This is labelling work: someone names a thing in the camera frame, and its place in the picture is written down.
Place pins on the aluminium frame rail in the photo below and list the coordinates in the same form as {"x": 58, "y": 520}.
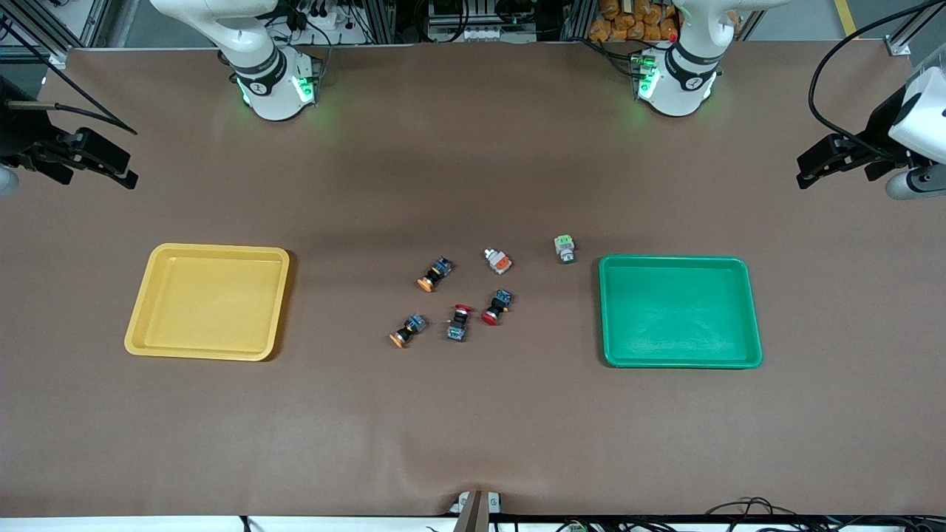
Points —
{"x": 898, "y": 46}
{"x": 29, "y": 53}

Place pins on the white button with green block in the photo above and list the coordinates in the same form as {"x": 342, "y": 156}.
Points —
{"x": 565, "y": 249}

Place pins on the aluminium frame post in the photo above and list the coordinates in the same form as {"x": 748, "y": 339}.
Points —
{"x": 575, "y": 18}
{"x": 384, "y": 18}

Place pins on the green plastic tray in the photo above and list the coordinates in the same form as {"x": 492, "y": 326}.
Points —
{"x": 680, "y": 310}

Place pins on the pile of orange packets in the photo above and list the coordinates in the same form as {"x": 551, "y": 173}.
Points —
{"x": 635, "y": 18}

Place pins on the camera mount post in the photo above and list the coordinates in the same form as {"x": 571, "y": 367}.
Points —
{"x": 477, "y": 511}

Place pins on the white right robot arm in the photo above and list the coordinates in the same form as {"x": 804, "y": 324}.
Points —
{"x": 266, "y": 81}

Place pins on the yellow plastic tray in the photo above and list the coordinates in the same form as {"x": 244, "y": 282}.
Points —
{"x": 207, "y": 303}

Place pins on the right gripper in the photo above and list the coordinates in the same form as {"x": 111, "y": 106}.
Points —
{"x": 16, "y": 131}

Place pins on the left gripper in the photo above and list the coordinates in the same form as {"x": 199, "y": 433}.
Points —
{"x": 879, "y": 131}

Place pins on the red mushroom push button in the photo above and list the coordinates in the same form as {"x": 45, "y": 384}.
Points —
{"x": 458, "y": 324}
{"x": 497, "y": 307}

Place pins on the white button with orange block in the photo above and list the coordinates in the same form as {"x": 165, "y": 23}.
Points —
{"x": 499, "y": 261}

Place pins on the white power strip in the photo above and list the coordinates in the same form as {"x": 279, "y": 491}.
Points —
{"x": 480, "y": 33}

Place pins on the brown table mat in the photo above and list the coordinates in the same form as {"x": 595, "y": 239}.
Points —
{"x": 473, "y": 414}

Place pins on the yellow mushroom push button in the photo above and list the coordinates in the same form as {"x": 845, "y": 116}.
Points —
{"x": 434, "y": 273}
{"x": 409, "y": 330}

